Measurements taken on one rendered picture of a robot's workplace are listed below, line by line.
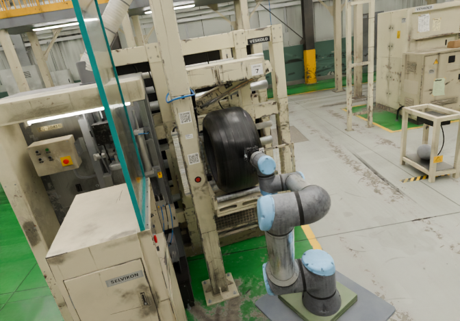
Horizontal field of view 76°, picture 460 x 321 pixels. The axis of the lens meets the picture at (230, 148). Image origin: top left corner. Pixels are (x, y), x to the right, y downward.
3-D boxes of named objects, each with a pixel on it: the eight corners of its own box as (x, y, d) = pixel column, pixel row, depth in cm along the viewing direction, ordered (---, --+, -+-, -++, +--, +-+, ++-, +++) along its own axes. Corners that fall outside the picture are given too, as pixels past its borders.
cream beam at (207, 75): (187, 91, 212) (183, 70, 207) (183, 87, 235) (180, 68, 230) (266, 76, 224) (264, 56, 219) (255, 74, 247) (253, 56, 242)
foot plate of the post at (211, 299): (207, 306, 234) (206, 302, 233) (201, 282, 258) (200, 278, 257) (239, 296, 239) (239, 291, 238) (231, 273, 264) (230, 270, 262)
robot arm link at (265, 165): (261, 178, 151) (258, 159, 148) (253, 172, 163) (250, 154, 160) (278, 174, 153) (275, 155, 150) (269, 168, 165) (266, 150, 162)
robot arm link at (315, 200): (337, 189, 94) (300, 168, 162) (298, 194, 95) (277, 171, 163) (343, 224, 95) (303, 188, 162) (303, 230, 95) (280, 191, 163)
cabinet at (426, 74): (418, 126, 532) (424, 53, 489) (398, 118, 586) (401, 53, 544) (467, 118, 534) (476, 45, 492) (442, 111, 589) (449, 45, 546)
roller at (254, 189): (215, 200, 206) (213, 195, 209) (216, 204, 209) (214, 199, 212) (262, 187, 213) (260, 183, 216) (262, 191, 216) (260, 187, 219)
